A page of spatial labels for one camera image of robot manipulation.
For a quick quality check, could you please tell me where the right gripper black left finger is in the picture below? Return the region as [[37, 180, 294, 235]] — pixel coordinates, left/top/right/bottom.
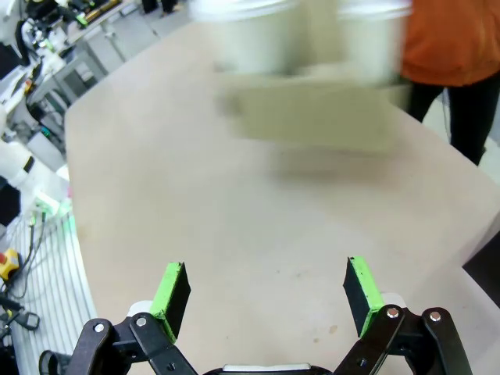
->
[[68, 260, 198, 375]]

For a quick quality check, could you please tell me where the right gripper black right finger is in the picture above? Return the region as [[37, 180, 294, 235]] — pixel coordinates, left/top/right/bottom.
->
[[331, 256, 476, 375]]

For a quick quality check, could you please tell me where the beige cardboard box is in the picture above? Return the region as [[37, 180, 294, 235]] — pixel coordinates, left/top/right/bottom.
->
[[216, 64, 411, 157]]

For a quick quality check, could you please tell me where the white paper cup with lid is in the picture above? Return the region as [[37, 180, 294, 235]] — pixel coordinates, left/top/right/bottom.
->
[[189, 0, 302, 75], [337, 0, 411, 81]]

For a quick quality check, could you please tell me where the black plug connector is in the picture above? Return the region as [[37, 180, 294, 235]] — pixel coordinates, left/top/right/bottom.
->
[[18, 311, 41, 332]]

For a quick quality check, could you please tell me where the yellow red emergency stop button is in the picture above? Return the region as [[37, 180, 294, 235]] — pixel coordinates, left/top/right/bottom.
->
[[0, 249, 20, 280]]

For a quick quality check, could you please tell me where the grey cabinet box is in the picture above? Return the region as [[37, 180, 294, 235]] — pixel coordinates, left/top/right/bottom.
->
[[26, 130, 66, 170]]

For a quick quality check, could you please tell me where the grey metal workbench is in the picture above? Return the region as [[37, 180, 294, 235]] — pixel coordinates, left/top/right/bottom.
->
[[54, 0, 157, 102]]

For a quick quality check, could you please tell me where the person in orange top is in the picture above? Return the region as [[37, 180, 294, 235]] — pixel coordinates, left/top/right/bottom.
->
[[400, 0, 500, 166]]

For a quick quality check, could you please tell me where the black cable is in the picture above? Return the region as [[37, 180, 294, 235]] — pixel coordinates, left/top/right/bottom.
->
[[15, 216, 46, 282]]

